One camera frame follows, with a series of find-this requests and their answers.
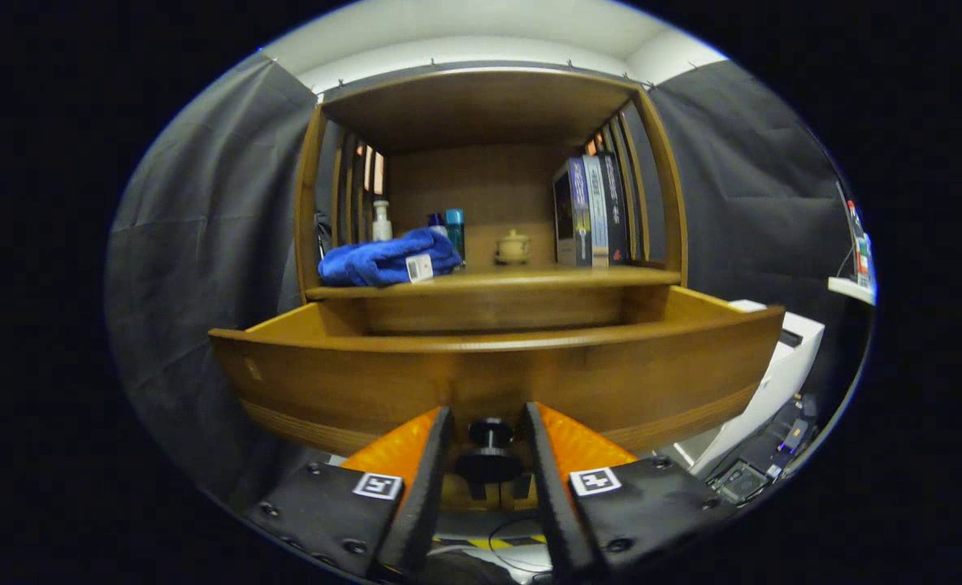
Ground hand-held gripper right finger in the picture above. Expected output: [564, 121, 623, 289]
[523, 401, 738, 579]

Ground black electronic device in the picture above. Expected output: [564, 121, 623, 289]
[708, 394, 819, 505]

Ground white side shelf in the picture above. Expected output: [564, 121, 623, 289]
[827, 276, 876, 306]

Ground blue spine book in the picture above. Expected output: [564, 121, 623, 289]
[552, 157, 594, 267]

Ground black spine book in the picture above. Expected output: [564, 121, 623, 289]
[597, 151, 632, 265]

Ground water bottle red label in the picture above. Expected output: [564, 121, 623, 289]
[847, 200, 870, 285]

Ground black backdrop cloth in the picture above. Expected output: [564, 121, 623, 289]
[106, 53, 856, 505]

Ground beige lidded tea cup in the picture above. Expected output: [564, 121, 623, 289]
[494, 229, 532, 266]

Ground light spine book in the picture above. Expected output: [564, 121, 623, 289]
[583, 154, 610, 267]

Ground teal bottle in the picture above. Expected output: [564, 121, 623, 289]
[445, 209, 466, 265]

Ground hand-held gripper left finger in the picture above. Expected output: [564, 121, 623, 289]
[241, 406, 456, 579]

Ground blue towel with tag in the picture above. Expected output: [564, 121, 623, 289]
[317, 227, 463, 288]

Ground floor cables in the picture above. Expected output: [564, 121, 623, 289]
[436, 516, 548, 574]

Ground wooden countertop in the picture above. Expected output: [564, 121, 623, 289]
[304, 264, 683, 301]

